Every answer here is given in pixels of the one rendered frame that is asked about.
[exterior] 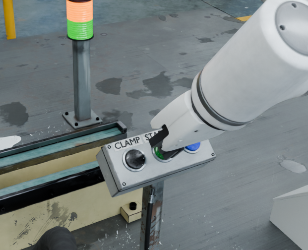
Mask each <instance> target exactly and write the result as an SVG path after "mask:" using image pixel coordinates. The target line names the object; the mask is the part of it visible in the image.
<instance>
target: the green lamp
mask: <svg viewBox="0 0 308 250"><path fill-rule="evenodd" d="M67 32H68V33H67V34H68V37H70V38H72V39H77V40H84V39H89V38H91V37H92V36H93V19H91V20H90V21H87V22H73V21H70V20H68V19H67Z"/></svg>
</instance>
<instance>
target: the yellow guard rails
mask: <svg viewBox="0 0 308 250"><path fill-rule="evenodd" d="M2 1H3V10H4V20H5V30H6V39H7V40H8V39H15V38H16V33H15V23H14V12H13V1H12V0H2Z"/></svg>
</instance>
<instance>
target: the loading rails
mask: <svg viewBox="0 0 308 250"><path fill-rule="evenodd" d="M126 138H127V127H126V126H125V125H124V124H123V123H122V122H121V121H119V120H114V121H110V122H106V123H102V124H98V125H94V126H90V127H86V128H82V129H79V130H75V131H71V132H67V133H63V134H60V135H56V136H52V137H48V138H44V139H41V140H37V141H33V142H29V143H25V144H22V145H18V146H14V147H11V148H7V149H3V150H0V250H21V249H24V248H27V247H30V246H32V245H35V244H36V243H37V241H38V240H39V239H40V237H41V236H42V235H43V234H44V233H45V232H46V231H47V230H49V229H51V228H53V227H55V226H60V227H65V228H68V230H69V231H70V232H71V231H74V230H77V229H79V228H82V227H85V226H88V225H90V224H93V223H96V222H99V221H101V220H104V219H107V218H110V217H113V216H115V215H118V214H121V215H122V216H123V217H124V219H125V220H126V221H127V222H128V223H130V222H133V221H135V220H138V219H141V210H142V191H143V188H140V189H137V190H134V191H131V192H128V193H125V194H122V195H119V196H116V197H111V195H110V192H109V190H108V187H107V184H106V182H105V179H104V177H103V174H102V172H101V169H100V167H99V164H98V161H97V159H96V155H97V154H98V152H99V151H100V150H101V147H103V146H104V145H105V144H109V143H112V142H116V141H119V140H123V139H126Z"/></svg>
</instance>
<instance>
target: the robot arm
mask: <svg viewBox="0 0 308 250"><path fill-rule="evenodd" d="M261 1H262V2H263V5H262V6H261V7H260V8H259V9H258V10H257V11H256V12H255V13H254V14H253V15H252V16H251V17H250V18H249V19H248V21H247V22H246V23H245V24H244V25H243V26H242V27H241V28H240V29H239V30H238V31H237V32H236V33H235V34H234V36H233V37H232V38H231V39H230V40H229V41H228V42H227V43H226V44H225V45H224V46H223V47H222V48H221V49H220V51H219V52H218V53H217V54H216V55H215V56H214V57H213V58H212V59H211V60H210V61H209V62H208V63H207V64H206V65H205V67H204V68H203V69H202V70H201V71H200V72H199V73H198V74H197V75H196V76H195V78H194V80H193V82H192V86H191V90H189V91H187V92H185V93H184V94H182V95H180V96H179V97H177V98H176V99H175V100H173V101H172V102H171V103H170V104H168V105H167V106H166V107H165V108H164V109H163V110H162V111H160V112H159V113H158V114H157V115H156V116H155V117H154V118H153V119H152V121H151V123H150V124H151V127H152V128H162V130H161V131H159V132H158V133H157V134H155V135H154V136H153V137H151V138H150V139H149V140H148V141H149V143H150V146H151V148H155V147H158V150H159V152H160V154H162V155H163V158H164V160H168V159H170V158H174V157H176V156H177V155H178V154H179V153H181V152H182V151H183V150H184V149H185V148H184V147H187V146H189V145H192V144H195V143H198V142H201V141H204V140H207V139H210V138H213V137H216V136H218V135H220V134H222V133H223V132H225V131H226V130H230V131H231V130H238V129H241V128H242V127H244V126H246V125H247V124H248V123H251V122H253V121H254V120H255V118H257V117H258V116H259V115H261V114H262V113H263V112H265V111H266V110H267V109H269V108H270V107H272V106H274V105H275V104H277V103H280V102H282V101H285V100H288V99H291V98H295V97H301V96H308V0H261Z"/></svg>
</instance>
